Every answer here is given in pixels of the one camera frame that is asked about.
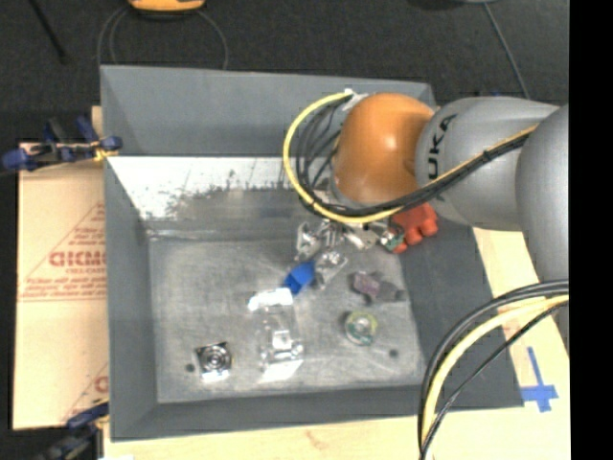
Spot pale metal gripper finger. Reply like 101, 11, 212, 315
313, 249, 350, 290
294, 220, 332, 262

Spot blue plastic cap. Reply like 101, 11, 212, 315
282, 260, 318, 297

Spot purple and grey toy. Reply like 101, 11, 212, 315
351, 270, 406, 306

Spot red plastic toy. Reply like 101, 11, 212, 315
391, 202, 440, 254

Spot white plastic piece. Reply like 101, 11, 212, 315
246, 287, 295, 312

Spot clear glass block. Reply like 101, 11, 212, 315
257, 305, 307, 384

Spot grey metal bin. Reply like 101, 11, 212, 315
99, 64, 524, 440

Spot shiny square metal piece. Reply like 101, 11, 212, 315
193, 340, 235, 383

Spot brown cardboard board red print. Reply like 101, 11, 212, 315
11, 159, 110, 431

